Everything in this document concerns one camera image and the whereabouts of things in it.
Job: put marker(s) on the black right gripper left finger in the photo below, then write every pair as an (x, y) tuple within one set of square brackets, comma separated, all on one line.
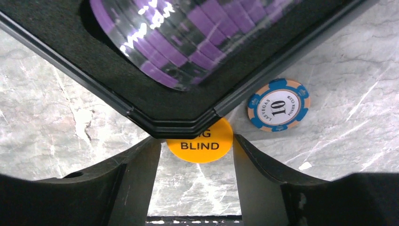
[(114, 192)]

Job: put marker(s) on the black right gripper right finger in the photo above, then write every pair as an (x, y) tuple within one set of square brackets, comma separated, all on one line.
[(274, 194)]

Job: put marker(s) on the orange big blind button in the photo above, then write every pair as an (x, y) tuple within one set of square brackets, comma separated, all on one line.
[(211, 145)]

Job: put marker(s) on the blue poker chip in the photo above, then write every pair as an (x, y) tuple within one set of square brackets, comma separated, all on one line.
[(279, 105)]

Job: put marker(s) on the purple chip stack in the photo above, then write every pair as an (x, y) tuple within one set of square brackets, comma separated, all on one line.
[(179, 43)]

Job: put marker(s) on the black poker case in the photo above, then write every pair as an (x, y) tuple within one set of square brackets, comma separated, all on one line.
[(67, 34)]

